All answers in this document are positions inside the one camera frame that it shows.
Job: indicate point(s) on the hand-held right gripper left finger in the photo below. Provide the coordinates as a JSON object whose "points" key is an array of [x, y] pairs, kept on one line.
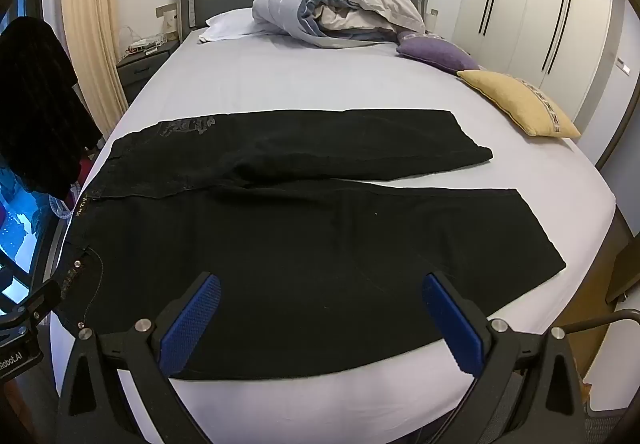
{"points": [[192, 326]]}

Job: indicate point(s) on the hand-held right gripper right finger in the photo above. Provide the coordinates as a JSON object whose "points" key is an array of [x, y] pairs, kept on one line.
{"points": [[452, 329]]}

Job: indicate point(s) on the black pants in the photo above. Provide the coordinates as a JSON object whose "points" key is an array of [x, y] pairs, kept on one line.
{"points": [[300, 234]]}

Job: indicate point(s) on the black mesh chair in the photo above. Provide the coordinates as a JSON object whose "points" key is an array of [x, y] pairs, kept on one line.
{"points": [[610, 404]]}

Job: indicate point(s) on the dark hanging cloth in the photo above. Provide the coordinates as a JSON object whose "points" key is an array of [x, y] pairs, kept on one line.
{"points": [[35, 104]]}

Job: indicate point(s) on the yellow cushion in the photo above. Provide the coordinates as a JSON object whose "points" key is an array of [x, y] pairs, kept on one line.
{"points": [[515, 99]]}

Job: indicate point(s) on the grey nightstand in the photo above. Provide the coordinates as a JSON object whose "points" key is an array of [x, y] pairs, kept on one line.
{"points": [[140, 67]]}

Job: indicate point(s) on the purple cushion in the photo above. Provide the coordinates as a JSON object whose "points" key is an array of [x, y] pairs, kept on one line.
{"points": [[440, 53]]}

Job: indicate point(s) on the bed with grey headboard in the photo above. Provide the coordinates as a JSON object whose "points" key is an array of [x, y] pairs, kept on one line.
{"points": [[320, 79]]}

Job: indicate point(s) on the white pillow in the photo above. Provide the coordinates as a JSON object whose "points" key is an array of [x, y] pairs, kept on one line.
{"points": [[227, 24]]}

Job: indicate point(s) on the white wardrobe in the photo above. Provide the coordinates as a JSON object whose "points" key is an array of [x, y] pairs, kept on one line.
{"points": [[540, 24]]}

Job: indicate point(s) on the beige curtain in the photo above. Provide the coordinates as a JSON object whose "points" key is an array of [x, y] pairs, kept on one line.
{"points": [[92, 24]]}

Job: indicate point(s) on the white wall switch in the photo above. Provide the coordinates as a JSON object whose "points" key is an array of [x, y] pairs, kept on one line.
{"points": [[624, 65]]}

